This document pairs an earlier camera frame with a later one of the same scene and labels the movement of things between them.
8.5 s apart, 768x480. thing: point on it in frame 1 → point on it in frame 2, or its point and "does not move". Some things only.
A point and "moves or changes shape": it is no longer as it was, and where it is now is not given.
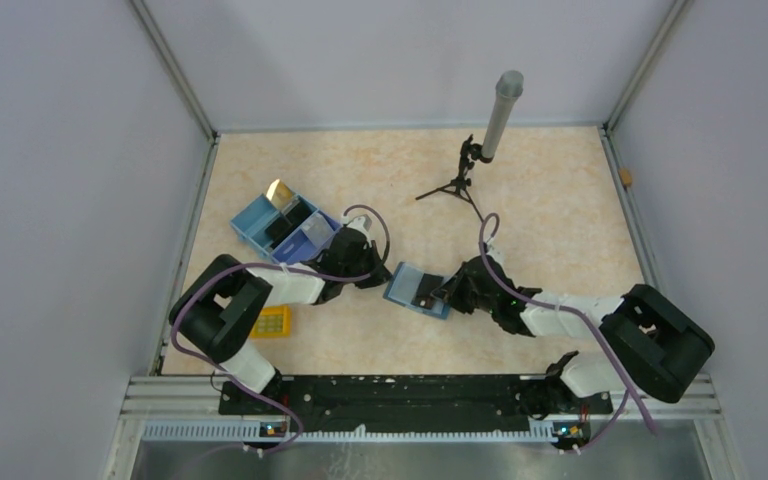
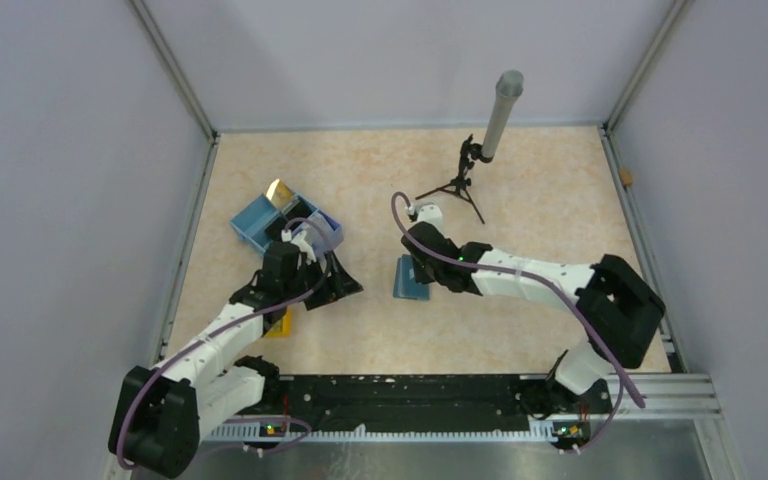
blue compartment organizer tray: (295, 234) does not move
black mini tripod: (470, 151) does not move
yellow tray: (274, 322) does not move
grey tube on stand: (508, 88) does not move
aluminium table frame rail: (696, 400) does not move
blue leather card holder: (402, 288) moves or changes shape
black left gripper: (381, 278) → (337, 285)
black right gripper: (451, 293) → (420, 274)
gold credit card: (279, 193) does not move
